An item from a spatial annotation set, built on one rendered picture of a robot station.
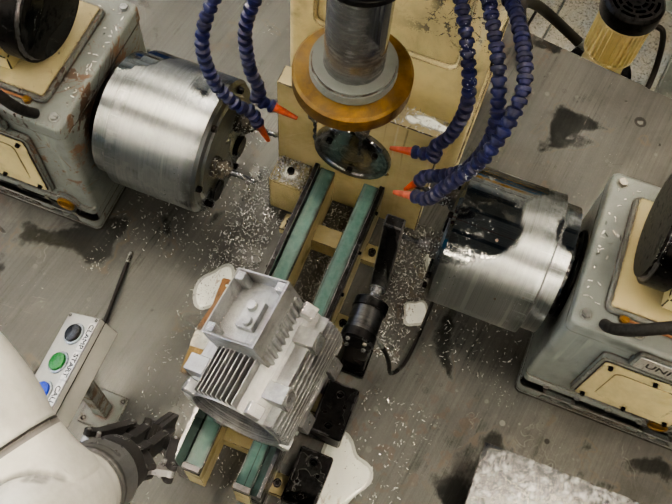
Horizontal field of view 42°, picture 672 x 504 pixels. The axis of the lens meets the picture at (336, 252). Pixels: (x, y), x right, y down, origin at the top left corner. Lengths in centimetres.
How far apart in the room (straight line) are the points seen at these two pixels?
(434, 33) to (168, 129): 46
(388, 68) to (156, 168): 45
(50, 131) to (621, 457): 116
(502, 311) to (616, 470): 42
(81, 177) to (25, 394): 77
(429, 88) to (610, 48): 91
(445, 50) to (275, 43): 60
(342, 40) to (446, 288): 46
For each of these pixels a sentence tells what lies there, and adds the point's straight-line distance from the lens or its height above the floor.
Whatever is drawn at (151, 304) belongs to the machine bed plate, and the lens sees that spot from 170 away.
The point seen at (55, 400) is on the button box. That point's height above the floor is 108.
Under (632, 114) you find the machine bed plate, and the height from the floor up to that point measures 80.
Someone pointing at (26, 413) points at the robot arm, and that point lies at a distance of 91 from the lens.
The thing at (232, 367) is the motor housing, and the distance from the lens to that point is 133.
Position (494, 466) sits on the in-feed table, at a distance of 152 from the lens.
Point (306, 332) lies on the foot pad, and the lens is 135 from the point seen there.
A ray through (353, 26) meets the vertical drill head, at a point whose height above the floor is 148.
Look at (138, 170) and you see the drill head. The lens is 151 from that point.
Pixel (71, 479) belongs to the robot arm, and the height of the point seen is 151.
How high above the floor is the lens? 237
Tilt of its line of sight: 65 degrees down
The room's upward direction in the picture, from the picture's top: 7 degrees clockwise
